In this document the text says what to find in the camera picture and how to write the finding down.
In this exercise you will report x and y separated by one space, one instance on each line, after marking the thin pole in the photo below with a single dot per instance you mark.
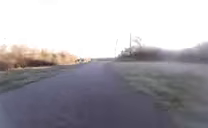
116 48

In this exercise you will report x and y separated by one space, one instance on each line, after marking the bare tree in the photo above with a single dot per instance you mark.
130 45

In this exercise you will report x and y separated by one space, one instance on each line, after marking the grey asphalt road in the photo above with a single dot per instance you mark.
88 100

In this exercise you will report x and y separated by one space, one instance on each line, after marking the dark hedge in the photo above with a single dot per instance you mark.
172 53

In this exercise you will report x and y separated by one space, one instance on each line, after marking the frosty grass field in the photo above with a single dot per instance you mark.
172 83

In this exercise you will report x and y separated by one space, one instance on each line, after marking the row of brown bushes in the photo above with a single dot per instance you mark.
25 56

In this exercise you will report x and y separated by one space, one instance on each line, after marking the frosty grass verge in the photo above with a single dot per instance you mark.
18 78

